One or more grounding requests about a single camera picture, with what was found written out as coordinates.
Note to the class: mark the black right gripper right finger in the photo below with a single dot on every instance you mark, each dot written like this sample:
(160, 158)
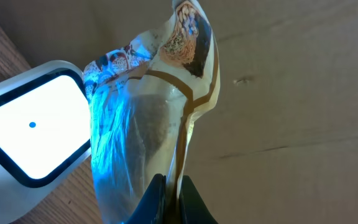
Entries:
(192, 208)

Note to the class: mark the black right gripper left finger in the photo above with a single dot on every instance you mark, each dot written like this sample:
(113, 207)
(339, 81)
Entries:
(151, 207)

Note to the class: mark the beige porridge pouch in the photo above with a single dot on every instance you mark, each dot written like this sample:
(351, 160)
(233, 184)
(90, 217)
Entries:
(144, 99)

